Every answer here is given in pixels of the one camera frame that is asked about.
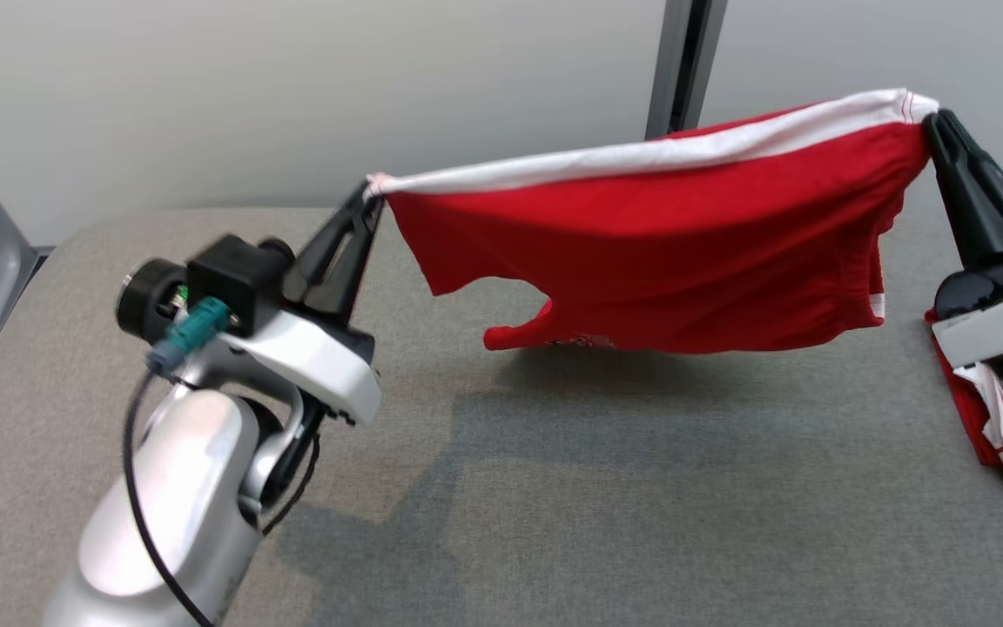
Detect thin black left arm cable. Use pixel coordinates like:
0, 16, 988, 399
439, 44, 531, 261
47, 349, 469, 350
259, 427, 322, 536

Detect left camera cable teal plug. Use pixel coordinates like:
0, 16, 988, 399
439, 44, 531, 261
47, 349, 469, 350
122, 296, 234, 627

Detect red shorts white waistband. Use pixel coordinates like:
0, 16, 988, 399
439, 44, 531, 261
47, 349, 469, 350
366, 87, 941, 356

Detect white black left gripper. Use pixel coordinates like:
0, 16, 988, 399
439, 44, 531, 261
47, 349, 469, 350
114, 181, 386, 428

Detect dark grey partition post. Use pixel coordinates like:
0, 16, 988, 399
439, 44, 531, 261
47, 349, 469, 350
644, 0, 729, 142

